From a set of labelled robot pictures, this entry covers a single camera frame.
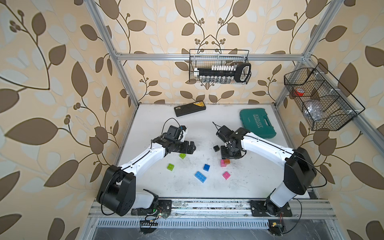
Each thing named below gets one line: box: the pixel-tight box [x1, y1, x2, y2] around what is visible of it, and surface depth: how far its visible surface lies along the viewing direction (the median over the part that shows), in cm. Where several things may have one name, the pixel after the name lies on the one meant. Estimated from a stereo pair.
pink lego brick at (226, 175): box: [222, 171, 231, 180], surface depth 86 cm
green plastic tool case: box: [239, 108, 277, 139], surface depth 107 cm
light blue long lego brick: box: [194, 171, 207, 184], surface depth 86 cm
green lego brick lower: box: [167, 163, 175, 171], surface depth 89 cm
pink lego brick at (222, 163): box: [220, 159, 227, 168], surface depth 90 cm
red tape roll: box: [294, 88, 305, 97], surface depth 84 cm
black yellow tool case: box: [174, 100, 206, 117], surface depth 118 cm
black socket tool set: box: [194, 63, 252, 84], surface depth 86 cm
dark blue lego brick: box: [203, 164, 211, 172], surface depth 88 cm
